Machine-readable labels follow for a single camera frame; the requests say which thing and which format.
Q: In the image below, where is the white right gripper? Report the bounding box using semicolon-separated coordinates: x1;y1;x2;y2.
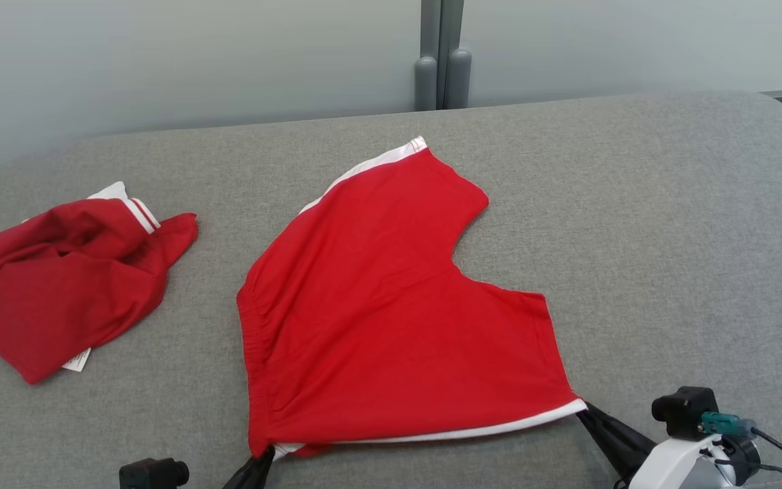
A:
575;402;739;489

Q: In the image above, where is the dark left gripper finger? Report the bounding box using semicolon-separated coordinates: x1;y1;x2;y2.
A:
248;446;276;489
223;451;265;489

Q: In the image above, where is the red shorts white trim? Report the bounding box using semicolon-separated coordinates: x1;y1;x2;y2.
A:
236;136;589;459

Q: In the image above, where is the red basketball jersey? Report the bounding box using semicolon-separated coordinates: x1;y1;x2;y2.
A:
0;181;199;385

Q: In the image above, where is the teal right camera connector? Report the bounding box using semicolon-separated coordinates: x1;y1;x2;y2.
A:
701;412;756;437

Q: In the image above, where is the grey partition post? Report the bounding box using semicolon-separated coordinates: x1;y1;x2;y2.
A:
414;0;441;111
440;0;472;110

